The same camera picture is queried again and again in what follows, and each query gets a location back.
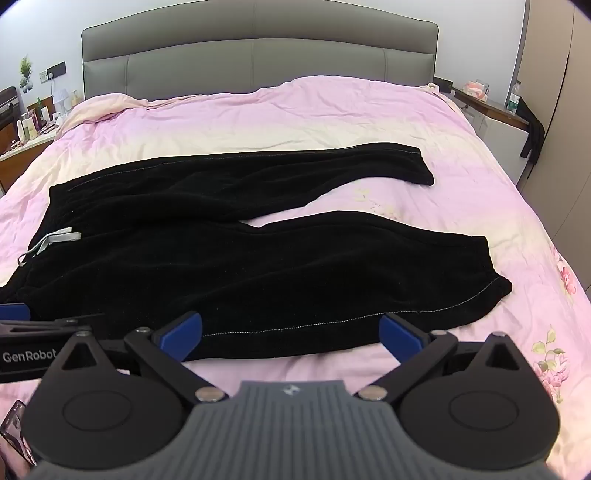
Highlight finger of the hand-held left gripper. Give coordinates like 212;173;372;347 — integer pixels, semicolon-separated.
0;302;31;322

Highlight grey padded bed headboard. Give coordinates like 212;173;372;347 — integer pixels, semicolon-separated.
81;8;439;100

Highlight black pants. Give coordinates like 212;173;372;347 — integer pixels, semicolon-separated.
0;142;514;361

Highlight cluster of cosmetic bottles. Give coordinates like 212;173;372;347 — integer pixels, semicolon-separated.
16;98;62;140

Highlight wooden bedside table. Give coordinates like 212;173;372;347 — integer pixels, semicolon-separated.
0;134;56;195

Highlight white bedside cabinet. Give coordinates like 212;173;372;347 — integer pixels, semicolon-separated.
454;87;533;186

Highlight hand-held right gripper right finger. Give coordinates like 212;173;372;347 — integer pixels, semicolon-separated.
355;313;529;403

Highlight small green potted plant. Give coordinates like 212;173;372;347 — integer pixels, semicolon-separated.
17;55;34;91

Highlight pink floral blanket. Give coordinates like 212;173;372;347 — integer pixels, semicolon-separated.
0;76;591;476

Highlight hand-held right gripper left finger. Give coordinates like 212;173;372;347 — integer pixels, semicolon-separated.
60;311;229;404

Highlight beige wardrobe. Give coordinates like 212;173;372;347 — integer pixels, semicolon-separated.
516;0;591;292

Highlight black hanging cloth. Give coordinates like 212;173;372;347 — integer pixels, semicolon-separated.
519;97;546;167

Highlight wall socket panel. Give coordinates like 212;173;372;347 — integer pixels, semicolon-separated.
39;62;67;83

